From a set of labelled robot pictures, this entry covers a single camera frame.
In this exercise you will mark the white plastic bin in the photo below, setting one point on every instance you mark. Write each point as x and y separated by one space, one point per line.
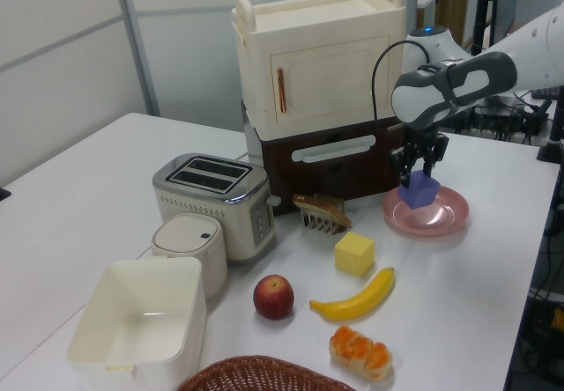
136 312

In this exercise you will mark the red apple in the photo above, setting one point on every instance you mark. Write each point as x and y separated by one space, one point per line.
273 298

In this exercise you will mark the yellow banana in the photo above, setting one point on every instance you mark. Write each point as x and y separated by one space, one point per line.
352 305

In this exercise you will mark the pink plate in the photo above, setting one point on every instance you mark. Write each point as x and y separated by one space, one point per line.
445 219

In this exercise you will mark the brown toast rack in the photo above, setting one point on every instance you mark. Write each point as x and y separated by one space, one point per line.
315 226

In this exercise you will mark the black flat object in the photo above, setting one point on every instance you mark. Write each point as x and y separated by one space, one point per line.
4 194

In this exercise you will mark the black monitor stand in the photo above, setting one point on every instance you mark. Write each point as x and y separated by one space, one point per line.
481 21

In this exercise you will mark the cream and chrome toaster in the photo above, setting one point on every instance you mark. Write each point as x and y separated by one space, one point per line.
211 206

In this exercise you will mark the black clamp pole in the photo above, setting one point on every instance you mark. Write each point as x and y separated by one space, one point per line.
556 131

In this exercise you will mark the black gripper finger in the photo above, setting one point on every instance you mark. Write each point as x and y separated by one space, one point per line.
434 157
405 166

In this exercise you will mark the black keyboard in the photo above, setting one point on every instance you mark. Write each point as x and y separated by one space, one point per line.
548 93

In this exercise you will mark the toast slice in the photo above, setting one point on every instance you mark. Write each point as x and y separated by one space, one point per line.
324 209

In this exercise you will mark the brown wicker basket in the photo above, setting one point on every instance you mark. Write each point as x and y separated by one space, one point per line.
260 375

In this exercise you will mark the purple cube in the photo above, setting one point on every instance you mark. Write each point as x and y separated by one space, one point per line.
420 194

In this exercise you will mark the brown drawer cabinet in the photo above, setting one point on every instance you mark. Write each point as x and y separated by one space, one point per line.
308 179

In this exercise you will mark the cream toy cabinet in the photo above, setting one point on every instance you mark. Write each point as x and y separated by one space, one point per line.
317 65

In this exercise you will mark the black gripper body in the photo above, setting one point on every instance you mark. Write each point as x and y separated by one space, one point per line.
425 136

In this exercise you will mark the yellow cube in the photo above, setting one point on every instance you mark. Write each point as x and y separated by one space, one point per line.
354 254

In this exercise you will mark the small white trash can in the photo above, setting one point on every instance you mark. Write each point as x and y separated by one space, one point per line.
187 243

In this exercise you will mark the short orange glazed bread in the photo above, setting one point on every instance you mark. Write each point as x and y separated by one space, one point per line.
359 351

